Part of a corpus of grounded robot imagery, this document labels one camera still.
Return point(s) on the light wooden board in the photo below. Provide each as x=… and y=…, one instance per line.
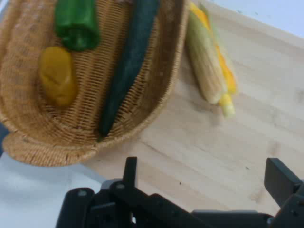
x=237, y=154

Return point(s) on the green bell pepper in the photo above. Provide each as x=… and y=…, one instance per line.
x=76, y=23

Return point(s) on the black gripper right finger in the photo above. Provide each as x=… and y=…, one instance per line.
x=282, y=183

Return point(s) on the corn cob with husk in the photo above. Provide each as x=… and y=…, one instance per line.
x=206, y=69

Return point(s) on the yellow-brown potato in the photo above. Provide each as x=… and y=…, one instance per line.
x=58, y=76

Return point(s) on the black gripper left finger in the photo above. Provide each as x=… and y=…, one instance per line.
x=130, y=202

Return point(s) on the dark green cucumber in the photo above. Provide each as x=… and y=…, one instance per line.
x=133, y=54

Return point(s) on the woven wicker basket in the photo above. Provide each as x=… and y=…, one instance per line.
x=26, y=133

